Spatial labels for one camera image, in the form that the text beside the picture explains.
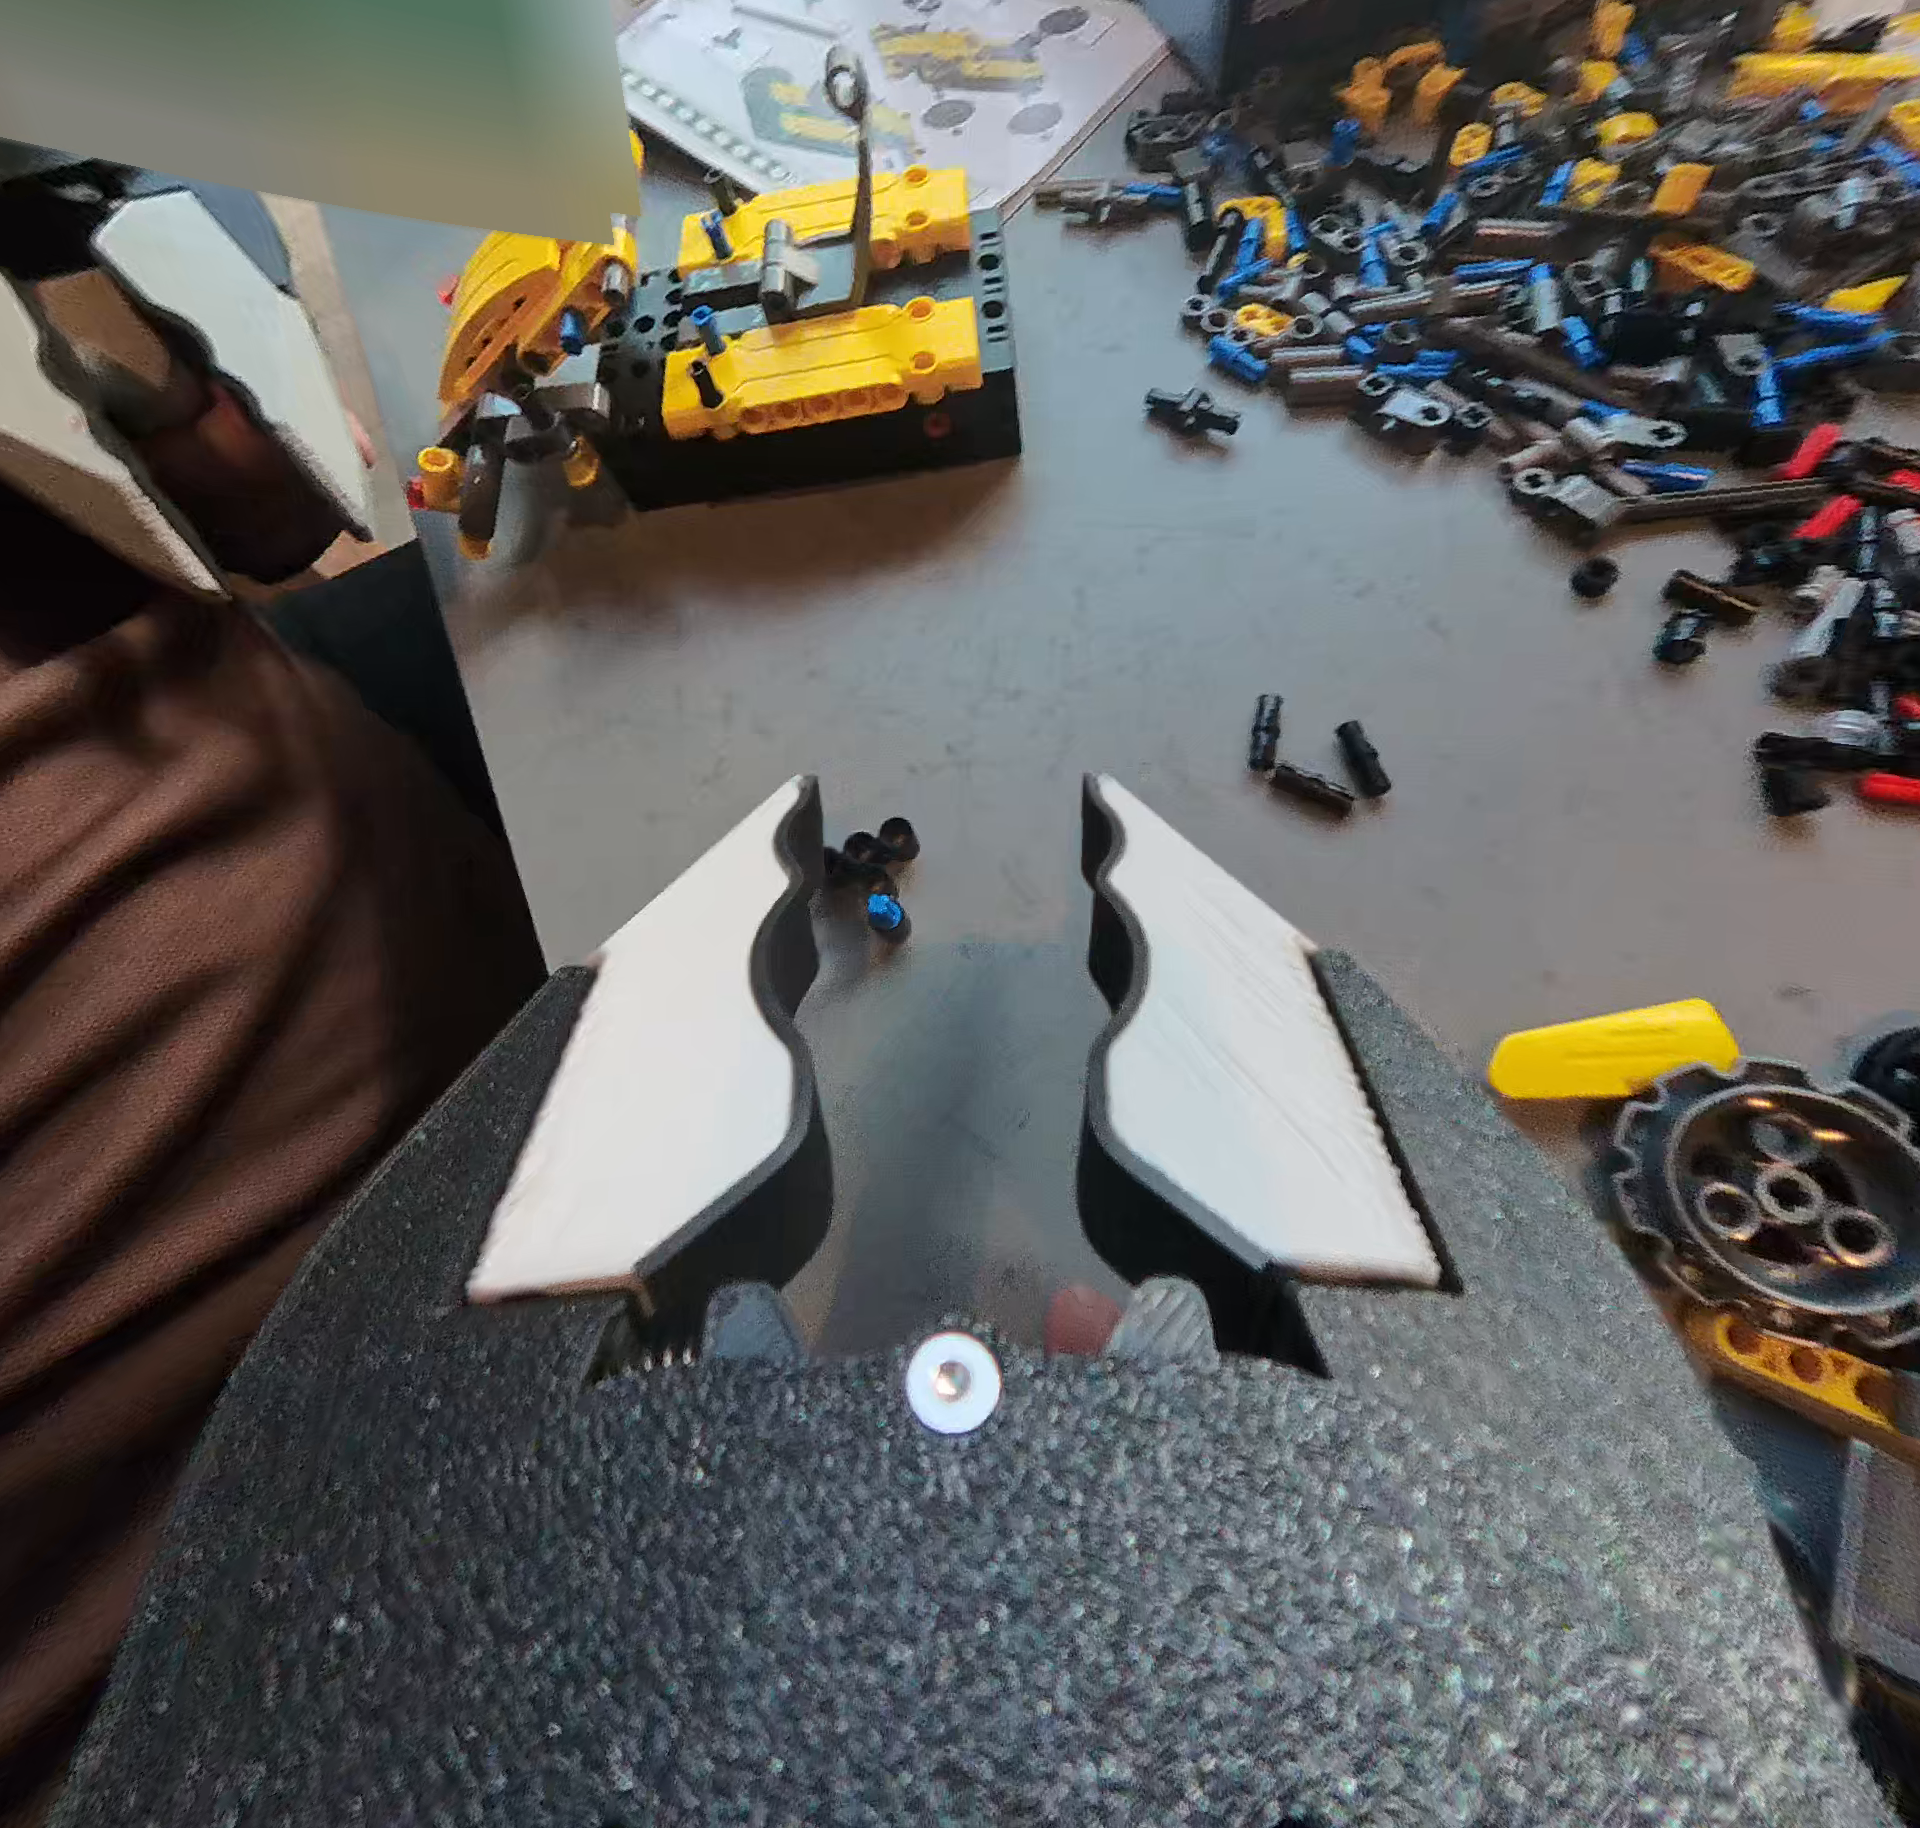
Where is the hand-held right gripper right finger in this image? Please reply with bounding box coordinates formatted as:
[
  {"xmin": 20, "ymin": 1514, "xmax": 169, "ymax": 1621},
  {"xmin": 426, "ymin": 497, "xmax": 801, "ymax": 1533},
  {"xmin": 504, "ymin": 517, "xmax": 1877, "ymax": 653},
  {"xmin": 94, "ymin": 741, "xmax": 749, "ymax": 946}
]
[{"xmin": 1081, "ymin": 781, "xmax": 1449, "ymax": 1306}]

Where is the instruction booklet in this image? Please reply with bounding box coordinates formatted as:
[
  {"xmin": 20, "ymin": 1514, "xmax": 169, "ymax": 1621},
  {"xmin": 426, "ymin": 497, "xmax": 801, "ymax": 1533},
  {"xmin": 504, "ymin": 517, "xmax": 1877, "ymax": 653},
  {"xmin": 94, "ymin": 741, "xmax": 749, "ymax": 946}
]
[{"xmin": 615, "ymin": 0, "xmax": 1173, "ymax": 216}]

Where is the grey desk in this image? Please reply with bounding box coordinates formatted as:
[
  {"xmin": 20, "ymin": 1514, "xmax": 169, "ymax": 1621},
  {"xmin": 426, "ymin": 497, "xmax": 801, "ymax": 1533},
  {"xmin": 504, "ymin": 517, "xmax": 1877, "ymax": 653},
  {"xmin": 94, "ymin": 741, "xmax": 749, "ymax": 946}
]
[{"xmin": 316, "ymin": 0, "xmax": 1920, "ymax": 1410}]

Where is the yellow toy vehicle model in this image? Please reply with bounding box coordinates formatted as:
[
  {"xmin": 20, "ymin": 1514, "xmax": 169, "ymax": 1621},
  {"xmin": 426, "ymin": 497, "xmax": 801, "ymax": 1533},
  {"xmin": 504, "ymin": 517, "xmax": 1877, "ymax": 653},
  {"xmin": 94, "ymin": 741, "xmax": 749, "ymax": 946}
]
[{"xmin": 411, "ymin": 46, "xmax": 1025, "ymax": 564}]

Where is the pile of small building parts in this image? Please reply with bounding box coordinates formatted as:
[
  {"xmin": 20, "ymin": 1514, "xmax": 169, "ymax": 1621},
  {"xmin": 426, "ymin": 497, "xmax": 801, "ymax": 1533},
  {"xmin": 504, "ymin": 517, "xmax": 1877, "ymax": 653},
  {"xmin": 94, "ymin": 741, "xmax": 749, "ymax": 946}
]
[{"xmin": 1036, "ymin": 0, "xmax": 1920, "ymax": 826}]

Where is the black wheel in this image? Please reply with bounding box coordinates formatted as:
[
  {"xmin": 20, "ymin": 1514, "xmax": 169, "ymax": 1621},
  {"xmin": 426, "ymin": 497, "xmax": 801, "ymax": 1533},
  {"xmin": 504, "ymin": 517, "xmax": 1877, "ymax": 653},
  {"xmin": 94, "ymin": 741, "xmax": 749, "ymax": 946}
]
[{"xmin": 1830, "ymin": 1013, "xmax": 1920, "ymax": 1126}]

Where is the person's left hand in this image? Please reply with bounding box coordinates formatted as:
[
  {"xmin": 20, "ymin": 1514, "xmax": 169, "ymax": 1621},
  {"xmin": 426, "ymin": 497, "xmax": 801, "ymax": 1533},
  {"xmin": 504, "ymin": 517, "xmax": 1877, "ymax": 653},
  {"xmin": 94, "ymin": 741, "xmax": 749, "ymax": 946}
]
[{"xmin": 45, "ymin": 286, "xmax": 363, "ymax": 577}]

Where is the black multi-hole connector piece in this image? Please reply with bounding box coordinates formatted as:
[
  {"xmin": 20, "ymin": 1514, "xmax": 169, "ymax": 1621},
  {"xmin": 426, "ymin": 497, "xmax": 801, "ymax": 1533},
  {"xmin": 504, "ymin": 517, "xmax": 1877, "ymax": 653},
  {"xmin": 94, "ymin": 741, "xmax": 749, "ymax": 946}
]
[{"xmin": 824, "ymin": 815, "xmax": 924, "ymax": 907}]

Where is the group of grey toothed wheels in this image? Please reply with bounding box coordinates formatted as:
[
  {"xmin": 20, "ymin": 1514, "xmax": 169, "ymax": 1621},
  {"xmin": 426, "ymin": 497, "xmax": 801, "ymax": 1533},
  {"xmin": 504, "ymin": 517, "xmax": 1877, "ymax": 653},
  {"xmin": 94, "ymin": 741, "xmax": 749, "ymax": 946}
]
[{"xmin": 1586, "ymin": 1064, "xmax": 1920, "ymax": 1371}]

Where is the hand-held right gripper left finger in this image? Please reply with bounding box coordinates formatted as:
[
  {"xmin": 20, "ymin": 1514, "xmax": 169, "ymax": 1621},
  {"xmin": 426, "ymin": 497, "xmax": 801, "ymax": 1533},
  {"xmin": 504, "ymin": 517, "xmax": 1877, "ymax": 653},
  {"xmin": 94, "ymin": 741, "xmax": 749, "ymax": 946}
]
[{"xmin": 472, "ymin": 781, "xmax": 834, "ymax": 1313}]

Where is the yellow curved panel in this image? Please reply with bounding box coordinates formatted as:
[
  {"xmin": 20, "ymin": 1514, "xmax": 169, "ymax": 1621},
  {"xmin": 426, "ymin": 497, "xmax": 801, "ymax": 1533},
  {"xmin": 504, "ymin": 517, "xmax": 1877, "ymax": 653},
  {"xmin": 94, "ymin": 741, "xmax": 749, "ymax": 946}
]
[{"xmin": 1490, "ymin": 999, "xmax": 1743, "ymax": 1103}]

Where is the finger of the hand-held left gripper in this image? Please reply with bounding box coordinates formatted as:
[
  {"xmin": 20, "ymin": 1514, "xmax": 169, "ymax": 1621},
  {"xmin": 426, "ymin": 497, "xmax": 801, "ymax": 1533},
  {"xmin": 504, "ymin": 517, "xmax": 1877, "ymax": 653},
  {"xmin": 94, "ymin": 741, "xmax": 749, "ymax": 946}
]
[
  {"xmin": 0, "ymin": 300, "xmax": 228, "ymax": 600},
  {"xmin": 106, "ymin": 196, "xmax": 413, "ymax": 546}
]

